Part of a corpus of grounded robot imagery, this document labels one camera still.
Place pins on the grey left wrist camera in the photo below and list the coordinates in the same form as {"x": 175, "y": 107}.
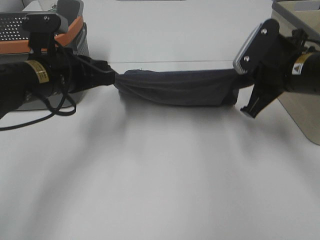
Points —
{"x": 42, "y": 28}

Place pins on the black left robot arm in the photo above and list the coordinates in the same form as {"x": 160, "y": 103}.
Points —
{"x": 41, "y": 77}

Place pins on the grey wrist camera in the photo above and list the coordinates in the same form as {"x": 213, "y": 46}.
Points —
{"x": 42, "y": 28}
{"x": 259, "y": 41}

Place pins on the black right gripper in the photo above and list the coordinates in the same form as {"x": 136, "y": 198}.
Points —
{"x": 268, "y": 78}

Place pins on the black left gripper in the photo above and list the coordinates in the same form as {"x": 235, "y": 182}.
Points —
{"x": 82, "y": 73}

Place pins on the beige bin grey rim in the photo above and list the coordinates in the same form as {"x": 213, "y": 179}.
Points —
{"x": 304, "y": 109}

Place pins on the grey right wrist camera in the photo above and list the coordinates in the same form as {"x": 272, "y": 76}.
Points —
{"x": 259, "y": 41}

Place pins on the white box green print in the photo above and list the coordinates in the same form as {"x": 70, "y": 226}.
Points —
{"x": 39, "y": 5}

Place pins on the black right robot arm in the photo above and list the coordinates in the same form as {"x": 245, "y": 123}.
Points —
{"x": 303, "y": 75}

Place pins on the grey perforated basket orange rim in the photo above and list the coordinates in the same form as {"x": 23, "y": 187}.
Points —
{"x": 71, "y": 35}

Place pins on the dark navy towel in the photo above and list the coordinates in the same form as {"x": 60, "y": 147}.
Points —
{"x": 192, "y": 88}

